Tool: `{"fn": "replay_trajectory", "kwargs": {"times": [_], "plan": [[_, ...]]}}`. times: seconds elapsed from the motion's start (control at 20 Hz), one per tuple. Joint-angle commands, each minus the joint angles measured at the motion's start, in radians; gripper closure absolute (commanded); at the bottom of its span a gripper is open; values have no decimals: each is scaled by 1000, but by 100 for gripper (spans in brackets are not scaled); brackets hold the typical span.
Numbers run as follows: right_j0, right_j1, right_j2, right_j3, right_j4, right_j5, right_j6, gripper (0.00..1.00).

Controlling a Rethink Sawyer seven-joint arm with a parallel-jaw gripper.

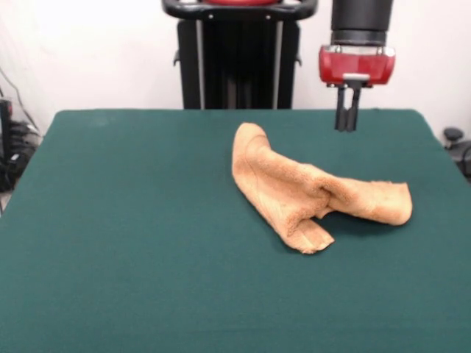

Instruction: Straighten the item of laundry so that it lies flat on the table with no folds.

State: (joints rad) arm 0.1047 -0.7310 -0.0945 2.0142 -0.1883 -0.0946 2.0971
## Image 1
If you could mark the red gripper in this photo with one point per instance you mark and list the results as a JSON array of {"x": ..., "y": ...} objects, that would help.
[{"x": 353, "y": 64}]

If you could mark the tan terry towel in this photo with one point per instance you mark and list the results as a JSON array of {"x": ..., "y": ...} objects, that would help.
[{"x": 272, "y": 176}]

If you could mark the dark green table cloth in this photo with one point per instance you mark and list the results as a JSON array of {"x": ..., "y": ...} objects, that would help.
[{"x": 110, "y": 257}]

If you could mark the black electronics box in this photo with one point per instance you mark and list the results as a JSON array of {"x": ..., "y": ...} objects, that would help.
[{"x": 11, "y": 162}]

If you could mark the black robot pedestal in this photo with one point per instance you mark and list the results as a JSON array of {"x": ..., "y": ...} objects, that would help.
[{"x": 239, "y": 66}]

